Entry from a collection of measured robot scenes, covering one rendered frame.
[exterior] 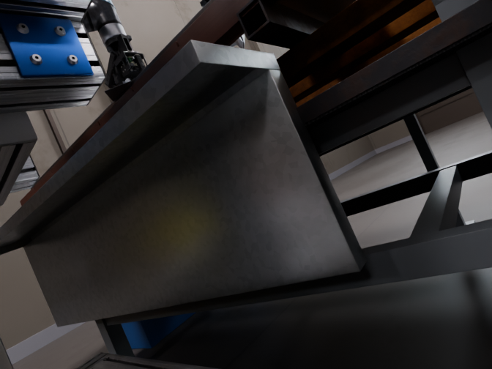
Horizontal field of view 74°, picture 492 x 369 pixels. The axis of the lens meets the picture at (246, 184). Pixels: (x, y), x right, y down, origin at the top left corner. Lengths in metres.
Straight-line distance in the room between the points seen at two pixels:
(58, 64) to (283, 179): 0.36
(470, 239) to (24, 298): 3.25
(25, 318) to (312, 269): 3.04
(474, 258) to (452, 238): 0.04
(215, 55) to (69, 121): 3.57
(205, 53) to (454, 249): 0.48
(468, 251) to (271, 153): 0.34
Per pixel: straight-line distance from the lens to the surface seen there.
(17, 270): 3.44
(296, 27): 0.69
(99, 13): 1.18
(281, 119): 0.54
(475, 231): 0.61
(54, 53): 0.53
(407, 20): 0.89
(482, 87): 0.56
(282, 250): 0.60
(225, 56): 0.47
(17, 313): 3.42
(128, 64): 1.07
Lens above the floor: 0.49
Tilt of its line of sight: 1 degrees up
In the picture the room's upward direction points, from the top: 24 degrees counter-clockwise
